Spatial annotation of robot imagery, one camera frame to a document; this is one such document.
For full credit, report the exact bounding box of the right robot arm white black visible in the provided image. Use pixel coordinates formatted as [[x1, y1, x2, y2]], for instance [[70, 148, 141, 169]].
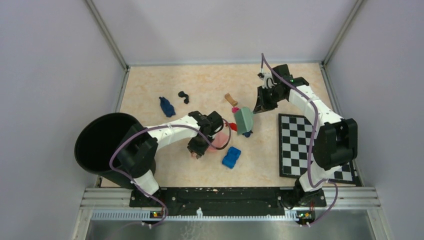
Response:
[[253, 64, 358, 206]]

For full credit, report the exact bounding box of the black white checkerboard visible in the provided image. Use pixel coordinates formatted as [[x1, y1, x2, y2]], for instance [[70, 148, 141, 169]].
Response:
[[278, 113, 362, 187]]

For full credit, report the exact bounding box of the blue toy car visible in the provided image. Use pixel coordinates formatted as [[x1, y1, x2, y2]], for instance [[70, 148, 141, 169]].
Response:
[[221, 146, 242, 169]]

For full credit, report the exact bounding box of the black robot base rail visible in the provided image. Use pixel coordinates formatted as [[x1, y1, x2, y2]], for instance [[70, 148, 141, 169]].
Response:
[[129, 187, 327, 217]]

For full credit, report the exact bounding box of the pink plastic dustpan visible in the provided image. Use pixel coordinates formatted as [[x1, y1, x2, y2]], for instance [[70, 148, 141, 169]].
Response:
[[206, 132, 230, 153]]

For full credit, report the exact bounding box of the wooden arch block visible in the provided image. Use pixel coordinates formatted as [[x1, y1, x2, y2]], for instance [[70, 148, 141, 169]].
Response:
[[224, 93, 238, 107]]

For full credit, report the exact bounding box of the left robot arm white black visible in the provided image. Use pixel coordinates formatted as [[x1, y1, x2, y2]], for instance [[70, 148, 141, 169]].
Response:
[[109, 111, 225, 207]]

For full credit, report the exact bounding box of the black round trash bin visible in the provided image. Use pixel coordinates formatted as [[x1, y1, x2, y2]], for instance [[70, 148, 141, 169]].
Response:
[[74, 112, 156, 189]]

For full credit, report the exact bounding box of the red paper scrap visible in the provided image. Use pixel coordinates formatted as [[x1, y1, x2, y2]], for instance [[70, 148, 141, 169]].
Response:
[[225, 122, 238, 132]]

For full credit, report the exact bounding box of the green plastic hand brush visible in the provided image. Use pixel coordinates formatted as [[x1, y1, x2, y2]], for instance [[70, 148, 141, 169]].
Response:
[[233, 106, 254, 135]]

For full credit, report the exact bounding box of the small black paper scrap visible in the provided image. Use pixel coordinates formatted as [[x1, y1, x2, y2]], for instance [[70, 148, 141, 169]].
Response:
[[177, 91, 190, 105]]

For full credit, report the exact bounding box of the small blue paper scrap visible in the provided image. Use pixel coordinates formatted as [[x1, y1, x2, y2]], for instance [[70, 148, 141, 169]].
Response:
[[242, 131, 253, 138]]

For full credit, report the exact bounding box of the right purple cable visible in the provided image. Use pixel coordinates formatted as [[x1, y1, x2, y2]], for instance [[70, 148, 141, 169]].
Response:
[[260, 53, 339, 228]]

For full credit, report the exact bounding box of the large dark blue paper scrap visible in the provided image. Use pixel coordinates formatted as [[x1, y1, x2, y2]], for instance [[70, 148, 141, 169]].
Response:
[[159, 96, 176, 118]]

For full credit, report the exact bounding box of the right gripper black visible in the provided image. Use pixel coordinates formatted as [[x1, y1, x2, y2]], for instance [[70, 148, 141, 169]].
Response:
[[254, 85, 285, 114]]

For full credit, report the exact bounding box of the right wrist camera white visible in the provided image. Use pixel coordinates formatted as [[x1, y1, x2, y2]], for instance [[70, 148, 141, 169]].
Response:
[[257, 72, 276, 89]]

